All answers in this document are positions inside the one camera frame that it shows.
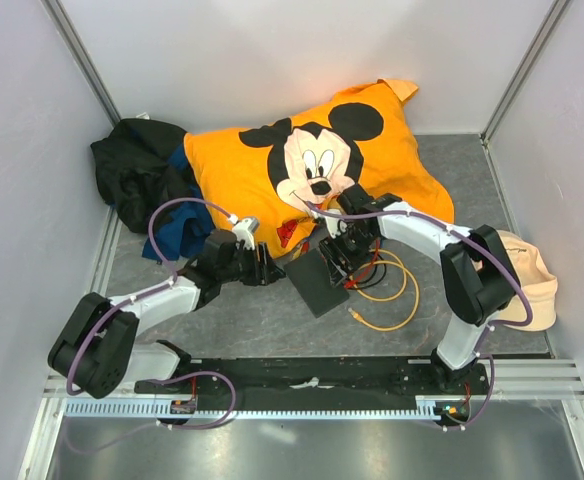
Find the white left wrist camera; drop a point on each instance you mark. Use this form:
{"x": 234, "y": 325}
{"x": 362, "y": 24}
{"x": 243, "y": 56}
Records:
{"x": 245, "y": 230}

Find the aluminium rail frame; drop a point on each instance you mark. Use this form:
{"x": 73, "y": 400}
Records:
{"x": 546, "y": 441}

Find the orange Mickey Mouse pillow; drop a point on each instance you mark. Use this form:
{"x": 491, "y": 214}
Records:
{"x": 279, "y": 172}

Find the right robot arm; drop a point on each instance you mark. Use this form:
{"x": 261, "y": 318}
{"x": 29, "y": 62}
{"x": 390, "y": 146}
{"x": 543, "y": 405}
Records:
{"x": 479, "y": 278}

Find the black and blue clothing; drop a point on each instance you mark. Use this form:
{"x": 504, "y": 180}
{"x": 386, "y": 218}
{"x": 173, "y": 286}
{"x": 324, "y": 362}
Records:
{"x": 141, "y": 165}

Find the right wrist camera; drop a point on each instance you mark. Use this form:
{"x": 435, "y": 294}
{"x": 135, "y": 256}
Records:
{"x": 335, "y": 226}

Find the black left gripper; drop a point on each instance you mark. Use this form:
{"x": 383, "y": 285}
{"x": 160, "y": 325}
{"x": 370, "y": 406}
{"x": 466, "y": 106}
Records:
{"x": 265, "y": 271}

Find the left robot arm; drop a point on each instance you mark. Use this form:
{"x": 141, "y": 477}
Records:
{"x": 94, "y": 349}

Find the black network switch box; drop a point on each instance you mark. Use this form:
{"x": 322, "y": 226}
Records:
{"x": 310, "y": 276}

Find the beige bucket hat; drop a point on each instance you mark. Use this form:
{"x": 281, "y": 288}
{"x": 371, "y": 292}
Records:
{"x": 538, "y": 284}

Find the grey slotted cable duct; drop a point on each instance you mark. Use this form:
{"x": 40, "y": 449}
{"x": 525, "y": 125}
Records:
{"x": 171, "y": 410}

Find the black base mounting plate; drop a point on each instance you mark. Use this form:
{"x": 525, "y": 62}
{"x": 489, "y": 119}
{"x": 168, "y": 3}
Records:
{"x": 320, "y": 382}

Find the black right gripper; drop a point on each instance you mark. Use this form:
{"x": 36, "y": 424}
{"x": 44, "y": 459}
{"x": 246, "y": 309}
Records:
{"x": 338, "y": 272}

